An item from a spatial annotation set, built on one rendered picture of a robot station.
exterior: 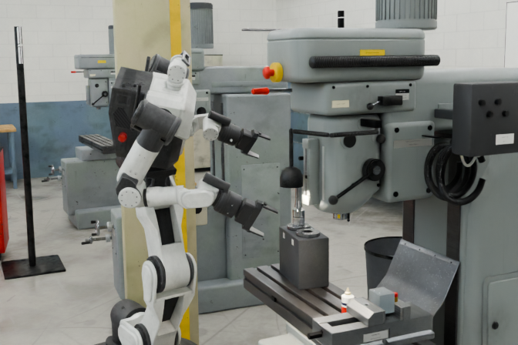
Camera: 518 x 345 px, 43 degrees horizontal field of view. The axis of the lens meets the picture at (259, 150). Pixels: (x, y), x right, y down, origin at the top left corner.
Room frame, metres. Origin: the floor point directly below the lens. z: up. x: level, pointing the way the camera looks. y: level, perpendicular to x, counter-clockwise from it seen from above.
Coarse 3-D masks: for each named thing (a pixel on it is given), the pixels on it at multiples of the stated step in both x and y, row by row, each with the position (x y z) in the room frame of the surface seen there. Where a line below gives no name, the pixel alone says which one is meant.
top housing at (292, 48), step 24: (288, 48) 1.94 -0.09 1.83; (312, 48) 1.90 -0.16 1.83; (336, 48) 1.93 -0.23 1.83; (360, 48) 1.96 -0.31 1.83; (384, 48) 2.00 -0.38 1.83; (408, 48) 2.04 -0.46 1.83; (288, 72) 1.94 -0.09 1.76; (312, 72) 1.90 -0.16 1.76; (336, 72) 1.93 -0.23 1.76; (360, 72) 1.96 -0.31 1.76; (384, 72) 2.00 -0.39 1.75; (408, 72) 2.04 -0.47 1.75
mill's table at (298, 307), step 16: (256, 272) 2.50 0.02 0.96; (272, 272) 2.49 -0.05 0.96; (256, 288) 2.43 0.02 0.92; (272, 288) 2.31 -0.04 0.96; (288, 288) 2.31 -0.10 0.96; (320, 288) 2.30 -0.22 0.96; (336, 288) 2.30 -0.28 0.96; (272, 304) 2.30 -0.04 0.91; (288, 304) 2.18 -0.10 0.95; (304, 304) 2.14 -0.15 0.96; (320, 304) 2.14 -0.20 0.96; (336, 304) 2.14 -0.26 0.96; (288, 320) 2.18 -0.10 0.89; (304, 320) 2.09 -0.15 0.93
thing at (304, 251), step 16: (288, 224) 2.47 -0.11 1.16; (304, 224) 2.46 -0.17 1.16; (288, 240) 2.39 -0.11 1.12; (304, 240) 2.29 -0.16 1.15; (320, 240) 2.31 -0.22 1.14; (288, 256) 2.39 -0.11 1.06; (304, 256) 2.29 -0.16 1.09; (320, 256) 2.31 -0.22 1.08; (288, 272) 2.39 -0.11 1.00; (304, 272) 2.29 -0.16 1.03; (320, 272) 2.31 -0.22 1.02; (304, 288) 2.29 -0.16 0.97
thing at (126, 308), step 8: (120, 304) 2.73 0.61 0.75; (128, 304) 2.71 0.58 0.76; (136, 304) 2.71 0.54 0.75; (112, 312) 2.73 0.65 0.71; (120, 312) 2.68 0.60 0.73; (128, 312) 2.65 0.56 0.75; (136, 312) 2.66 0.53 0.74; (144, 312) 2.68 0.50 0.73; (112, 320) 2.70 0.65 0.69; (112, 328) 2.71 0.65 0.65; (112, 336) 2.76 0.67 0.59; (96, 344) 2.72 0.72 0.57; (104, 344) 2.72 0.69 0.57; (112, 344) 2.68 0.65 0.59; (120, 344) 2.67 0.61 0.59; (184, 344) 2.71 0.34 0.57; (192, 344) 2.71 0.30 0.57
